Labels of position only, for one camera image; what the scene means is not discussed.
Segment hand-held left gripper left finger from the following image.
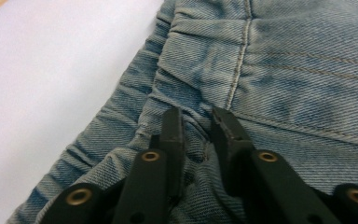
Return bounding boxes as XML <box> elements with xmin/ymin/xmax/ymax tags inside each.
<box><xmin>111</xmin><ymin>106</ymin><xmax>186</xmax><ymax>224</ymax></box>

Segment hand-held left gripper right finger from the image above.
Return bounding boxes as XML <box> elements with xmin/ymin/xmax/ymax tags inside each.
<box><xmin>210</xmin><ymin>106</ymin><xmax>343</xmax><ymax>224</ymax></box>

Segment faded denim shorts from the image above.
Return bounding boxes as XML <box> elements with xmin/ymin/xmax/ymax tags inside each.
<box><xmin>6</xmin><ymin>0</ymin><xmax>358</xmax><ymax>224</ymax></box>

